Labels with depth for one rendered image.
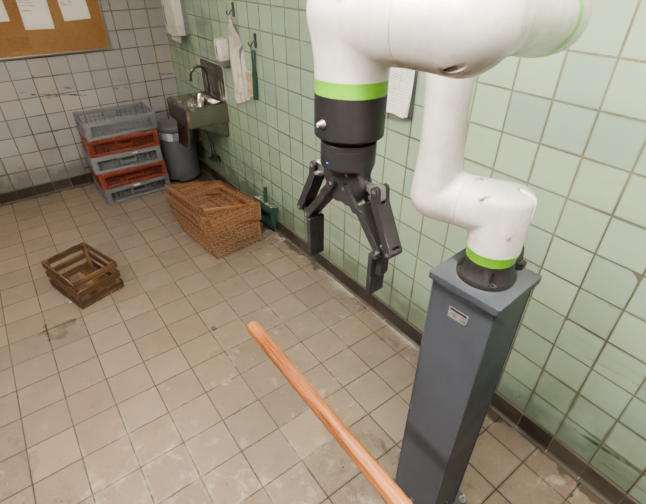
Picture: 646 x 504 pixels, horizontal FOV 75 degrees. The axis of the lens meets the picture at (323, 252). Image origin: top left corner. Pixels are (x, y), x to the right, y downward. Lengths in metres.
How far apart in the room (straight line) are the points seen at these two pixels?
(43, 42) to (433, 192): 3.96
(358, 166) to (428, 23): 0.19
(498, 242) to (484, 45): 0.66
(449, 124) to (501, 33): 0.54
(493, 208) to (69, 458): 2.10
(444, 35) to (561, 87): 1.25
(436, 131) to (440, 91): 0.09
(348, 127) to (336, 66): 0.07
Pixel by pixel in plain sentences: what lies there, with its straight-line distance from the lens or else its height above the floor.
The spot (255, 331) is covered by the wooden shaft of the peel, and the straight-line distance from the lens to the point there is 0.96.
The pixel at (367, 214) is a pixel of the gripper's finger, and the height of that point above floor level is 1.59.
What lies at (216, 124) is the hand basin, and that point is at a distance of 3.85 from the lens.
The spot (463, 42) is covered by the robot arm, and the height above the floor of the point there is 1.81.
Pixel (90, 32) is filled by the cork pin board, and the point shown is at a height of 1.33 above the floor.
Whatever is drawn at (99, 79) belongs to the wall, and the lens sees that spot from 4.70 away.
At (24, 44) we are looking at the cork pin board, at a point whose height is 1.28.
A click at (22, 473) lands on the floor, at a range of 2.50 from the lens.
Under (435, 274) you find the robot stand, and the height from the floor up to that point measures 1.20.
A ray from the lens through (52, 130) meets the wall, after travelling 4.74.
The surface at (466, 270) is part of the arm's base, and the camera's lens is 1.13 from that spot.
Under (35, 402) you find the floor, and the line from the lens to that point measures 2.74.
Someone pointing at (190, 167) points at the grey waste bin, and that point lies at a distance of 4.52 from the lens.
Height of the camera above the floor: 1.88
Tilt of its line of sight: 35 degrees down
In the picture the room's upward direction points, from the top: straight up
